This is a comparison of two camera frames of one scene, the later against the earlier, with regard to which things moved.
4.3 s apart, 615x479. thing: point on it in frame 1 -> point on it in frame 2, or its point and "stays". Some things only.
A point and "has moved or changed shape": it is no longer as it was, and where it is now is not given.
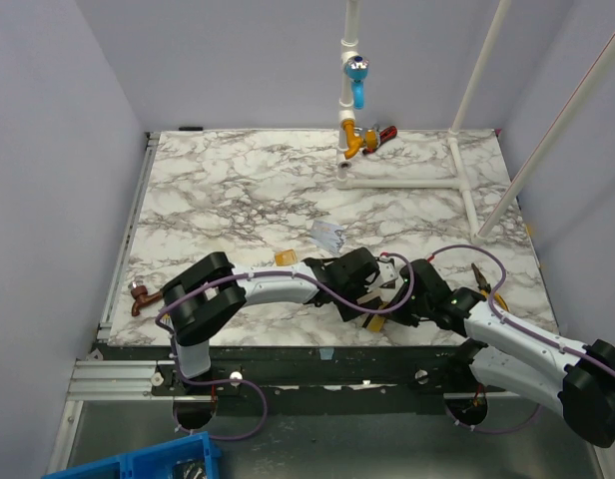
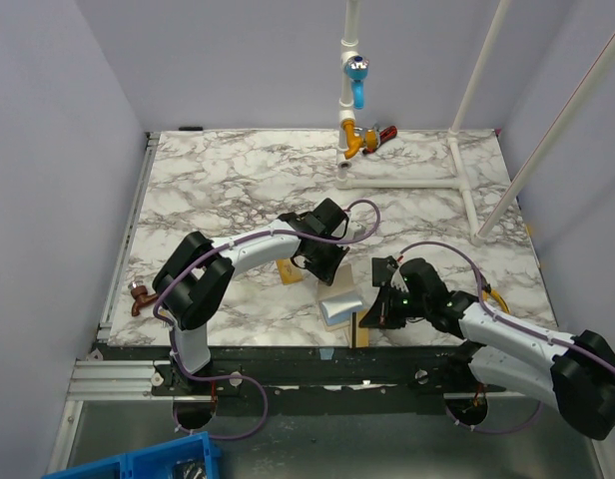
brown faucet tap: x=140 y=292 stays
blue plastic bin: x=193 y=457 stays
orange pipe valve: x=369 y=139 stays
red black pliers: x=384 y=135 stays
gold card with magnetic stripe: x=373 y=323 has moved or changed shape
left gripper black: x=360 y=287 -> x=326 y=273
